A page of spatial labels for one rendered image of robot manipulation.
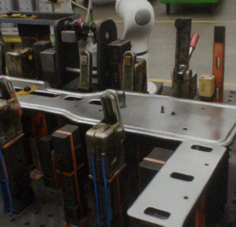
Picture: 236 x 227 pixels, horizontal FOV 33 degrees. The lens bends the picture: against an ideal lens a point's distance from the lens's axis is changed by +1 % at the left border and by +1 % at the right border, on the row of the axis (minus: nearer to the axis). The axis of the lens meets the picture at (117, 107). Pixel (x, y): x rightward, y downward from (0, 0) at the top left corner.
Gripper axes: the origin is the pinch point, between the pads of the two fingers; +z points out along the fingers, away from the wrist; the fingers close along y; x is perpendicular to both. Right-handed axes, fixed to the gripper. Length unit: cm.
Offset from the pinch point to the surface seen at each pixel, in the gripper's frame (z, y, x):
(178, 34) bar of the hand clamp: 7, 9, 61
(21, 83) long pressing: 24.3, 28.4, 10.9
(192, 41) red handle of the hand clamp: 11, 0, 60
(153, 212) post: 26, 57, 86
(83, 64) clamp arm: 18.2, 16.6, 29.6
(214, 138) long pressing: 24, 29, 83
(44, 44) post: 14.6, 13.7, 7.7
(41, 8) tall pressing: 67, -248, -317
